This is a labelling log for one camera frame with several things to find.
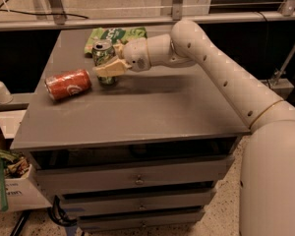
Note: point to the grey drawer cabinet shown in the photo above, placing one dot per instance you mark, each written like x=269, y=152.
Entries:
x=145, y=152

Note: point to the red coke can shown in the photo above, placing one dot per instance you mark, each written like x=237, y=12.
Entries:
x=67, y=84

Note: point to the green chip bag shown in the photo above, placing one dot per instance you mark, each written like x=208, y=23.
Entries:
x=115, y=35

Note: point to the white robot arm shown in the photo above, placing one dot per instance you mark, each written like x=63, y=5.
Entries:
x=267, y=193

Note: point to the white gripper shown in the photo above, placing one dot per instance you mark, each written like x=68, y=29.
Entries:
x=136, y=54

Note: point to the green stick in box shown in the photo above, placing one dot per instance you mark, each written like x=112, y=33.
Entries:
x=6, y=159

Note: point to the metal frame rail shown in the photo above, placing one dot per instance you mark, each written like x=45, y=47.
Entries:
x=83, y=14

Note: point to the green soda can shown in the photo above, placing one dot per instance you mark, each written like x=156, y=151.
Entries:
x=102, y=52

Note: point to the white cardboard box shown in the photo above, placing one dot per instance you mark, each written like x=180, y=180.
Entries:
x=22, y=190

